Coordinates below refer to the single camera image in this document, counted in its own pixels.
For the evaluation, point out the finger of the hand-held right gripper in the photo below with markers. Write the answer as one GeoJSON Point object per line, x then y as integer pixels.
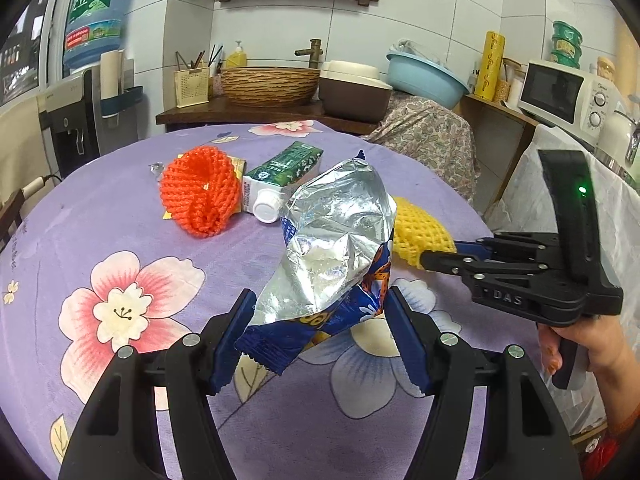
{"type": "Point", "coordinates": [450, 262]}
{"type": "Point", "coordinates": [525, 246]}

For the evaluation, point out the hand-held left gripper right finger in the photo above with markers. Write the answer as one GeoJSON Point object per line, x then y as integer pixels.
{"type": "Point", "coordinates": [412, 345]}

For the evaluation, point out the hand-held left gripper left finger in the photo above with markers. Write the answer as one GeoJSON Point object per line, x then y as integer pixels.
{"type": "Point", "coordinates": [231, 345]}

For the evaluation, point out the yellow foam fruit net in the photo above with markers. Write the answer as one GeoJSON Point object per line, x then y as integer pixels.
{"type": "Point", "coordinates": [415, 230]}

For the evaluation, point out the blue foil chips bag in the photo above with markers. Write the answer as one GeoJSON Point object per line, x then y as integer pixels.
{"type": "Point", "coordinates": [330, 220]}

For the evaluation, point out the orange foam fruit net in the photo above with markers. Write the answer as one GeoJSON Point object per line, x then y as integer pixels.
{"type": "Point", "coordinates": [200, 195]}

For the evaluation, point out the green and white milk carton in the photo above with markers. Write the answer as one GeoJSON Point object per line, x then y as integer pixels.
{"type": "Point", "coordinates": [280, 170]}

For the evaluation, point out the clear wrapper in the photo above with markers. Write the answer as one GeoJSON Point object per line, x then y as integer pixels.
{"type": "Point", "coordinates": [156, 170]}

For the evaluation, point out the person's right forearm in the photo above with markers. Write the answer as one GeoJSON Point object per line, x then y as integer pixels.
{"type": "Point", "coordinates": [622, 410]}

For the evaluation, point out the person's right hand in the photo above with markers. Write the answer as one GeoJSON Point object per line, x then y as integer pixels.
{"type": "Point", "coordinates": [607, 340]}

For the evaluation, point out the light wooden shelf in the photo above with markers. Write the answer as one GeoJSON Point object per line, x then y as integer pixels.
{"type": "Point", "coordinates": [492, 130]}

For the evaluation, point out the paisley floral cloth cover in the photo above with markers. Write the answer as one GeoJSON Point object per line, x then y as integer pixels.
{"type": "Point", "coordinates": [425, 140]}

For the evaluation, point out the white microwave oven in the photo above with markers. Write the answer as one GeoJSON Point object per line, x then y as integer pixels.
{"type": "Point", "coordinates": [555, 90]}
{"type": "Point", "coordinates": [617, 132]}

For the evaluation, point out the glass storage jar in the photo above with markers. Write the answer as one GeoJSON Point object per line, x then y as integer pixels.
{"type": "Point", "coordinates": [510, 85]}

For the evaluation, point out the purple floral tablecloth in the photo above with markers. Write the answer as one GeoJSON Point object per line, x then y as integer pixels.
{"type": "Point", "coordinates": [100, 220]}

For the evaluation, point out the light blue plastic basin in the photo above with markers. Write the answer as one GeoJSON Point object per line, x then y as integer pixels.
{"type": "Point", "coordinates": [425, 80]}

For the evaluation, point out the yellow wrap roll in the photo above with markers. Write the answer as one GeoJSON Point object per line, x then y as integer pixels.
{"type": "Point", "coordinates": [487, 65]}

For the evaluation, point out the jar with yellow lid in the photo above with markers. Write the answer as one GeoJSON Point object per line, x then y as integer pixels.
{"type": "Point", "coordinates": [606, 67]}

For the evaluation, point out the brown and cream rice cooker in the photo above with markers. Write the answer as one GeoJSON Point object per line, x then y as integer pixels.
{"type": "Point", "coordinates": [352, 92]}

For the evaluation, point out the clear plastic bag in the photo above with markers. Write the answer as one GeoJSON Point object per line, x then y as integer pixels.
{"type": "Point", "coordinates": [415, 50]}

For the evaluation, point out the dark wooden counter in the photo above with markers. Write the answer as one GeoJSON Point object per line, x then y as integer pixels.
{"type": "Point", "coordinates": [225, 112]}

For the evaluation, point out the bronze faucet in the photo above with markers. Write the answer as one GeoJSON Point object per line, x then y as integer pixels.
{"type": "Point", "coordinates": [315, 52]}

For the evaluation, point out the wicker basket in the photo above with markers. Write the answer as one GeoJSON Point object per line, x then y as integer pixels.
{"type": "Point", "coordinates": [270, 85]}

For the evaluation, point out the cream chopstick holder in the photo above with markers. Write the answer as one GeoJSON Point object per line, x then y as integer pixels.
{"type": "Point", "coordinates": [191, 87]}

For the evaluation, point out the water dispenser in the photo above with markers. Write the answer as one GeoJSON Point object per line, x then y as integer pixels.
{"type": "Point", "coordinates": [65, 125]}

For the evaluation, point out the yellow soap pump bottle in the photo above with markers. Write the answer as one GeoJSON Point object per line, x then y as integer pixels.
{"type": "Point", "coordinates": [236, 57]}

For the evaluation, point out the sliding window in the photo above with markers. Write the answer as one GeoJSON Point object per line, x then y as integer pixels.
{"type": "Point", "coordinates": [20, 60]}

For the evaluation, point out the blue water jug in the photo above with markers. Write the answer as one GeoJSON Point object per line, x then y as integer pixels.
{"type": "Point", "coordinates": [97, 15]}

